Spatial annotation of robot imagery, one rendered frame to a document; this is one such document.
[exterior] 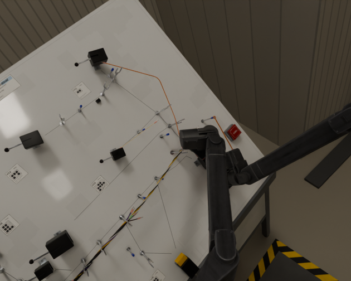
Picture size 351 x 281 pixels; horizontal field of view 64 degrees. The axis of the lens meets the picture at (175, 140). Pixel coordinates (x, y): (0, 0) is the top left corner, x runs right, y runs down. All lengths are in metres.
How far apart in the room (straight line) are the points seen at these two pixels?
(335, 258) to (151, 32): 1.76
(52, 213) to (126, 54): 0.65
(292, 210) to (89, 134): 1.64
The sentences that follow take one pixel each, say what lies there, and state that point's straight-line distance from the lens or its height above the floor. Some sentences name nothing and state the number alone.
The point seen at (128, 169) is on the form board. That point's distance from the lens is 1.08.
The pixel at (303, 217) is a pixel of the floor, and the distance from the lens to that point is 2.26.
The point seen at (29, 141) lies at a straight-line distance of 0.98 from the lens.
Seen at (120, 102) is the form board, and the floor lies 1.40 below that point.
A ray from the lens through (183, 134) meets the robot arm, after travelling 0.91.
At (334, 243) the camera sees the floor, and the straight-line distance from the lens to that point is 2.22.
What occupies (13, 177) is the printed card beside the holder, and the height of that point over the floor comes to 1.43.
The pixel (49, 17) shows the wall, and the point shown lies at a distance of 2.42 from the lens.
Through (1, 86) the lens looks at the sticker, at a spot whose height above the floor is 1.62.
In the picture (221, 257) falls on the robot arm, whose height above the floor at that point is 1.48.
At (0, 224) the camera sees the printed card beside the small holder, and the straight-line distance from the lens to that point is 1.09.
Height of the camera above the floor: 2.05
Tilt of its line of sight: 48 degrees down
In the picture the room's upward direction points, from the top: 22 degrees counter-clockwise
